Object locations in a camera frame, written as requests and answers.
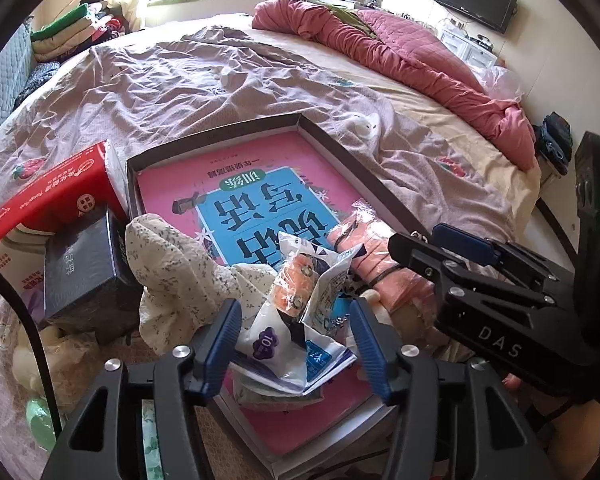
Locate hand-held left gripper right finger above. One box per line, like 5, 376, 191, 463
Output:
350, 298, 556, 480

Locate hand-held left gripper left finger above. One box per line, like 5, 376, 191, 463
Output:
40, 299, 243, 480

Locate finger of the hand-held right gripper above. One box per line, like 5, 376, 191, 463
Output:
431, 224, 574, 291
387, 232, 556, 311

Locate white purple-print plastic packet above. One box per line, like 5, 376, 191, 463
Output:
230, 300, 358, 396

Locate pink cloth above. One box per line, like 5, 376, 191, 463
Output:
327, 200, 436, 316

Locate cream floral cloth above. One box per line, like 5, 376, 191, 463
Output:
124, 212, 281, 356

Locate clear bag with orange toy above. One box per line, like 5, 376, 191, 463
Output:
272, 237, 366, 333

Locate grey shallow cardboard box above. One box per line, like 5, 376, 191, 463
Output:
125, 112, 433, 478

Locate green printed cloth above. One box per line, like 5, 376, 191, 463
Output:
139, 402, 167, 480

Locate dark jeans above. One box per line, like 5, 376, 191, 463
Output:
539, 112, 575, 177

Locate round bed with beige sheet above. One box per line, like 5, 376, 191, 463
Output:
0, 10, 546, 480

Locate dark blue box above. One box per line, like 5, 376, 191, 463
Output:
42, 207, 146, 333

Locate pink and blue book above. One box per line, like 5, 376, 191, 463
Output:
136, 130, 396, 456

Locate clear plastic bag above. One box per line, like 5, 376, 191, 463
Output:
477, 62, 523, 106

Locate pink quilt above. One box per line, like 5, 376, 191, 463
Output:
251, 0, 538, 171

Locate white drawer cabinet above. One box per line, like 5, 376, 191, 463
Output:
439, 17, 498, 68

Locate pale green round object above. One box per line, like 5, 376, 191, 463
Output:
25, 394, 65, 453

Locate white plush toy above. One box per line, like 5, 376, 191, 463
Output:
11, 327, 81, 393

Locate pink quilted pillow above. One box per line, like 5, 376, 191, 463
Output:
357, 9, 486, 96

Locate red and white tissue box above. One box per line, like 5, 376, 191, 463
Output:
0, 140, 131, 321

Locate mauve printed blanket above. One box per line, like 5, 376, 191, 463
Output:
0, 25, 516, 480

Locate dark blue quilted cloth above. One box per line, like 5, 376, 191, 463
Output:
12, 60, 62, 111

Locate grey-blue quilted headboard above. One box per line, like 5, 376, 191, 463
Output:
0, 25, 38, 156

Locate green window seat cushion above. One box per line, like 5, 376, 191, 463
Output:
147, 0, 271, 8

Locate stack of folded clothes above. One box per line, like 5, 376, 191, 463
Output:
30, 0, 131, 63

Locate black cable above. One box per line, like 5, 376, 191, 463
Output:
0, 259, 63, 441

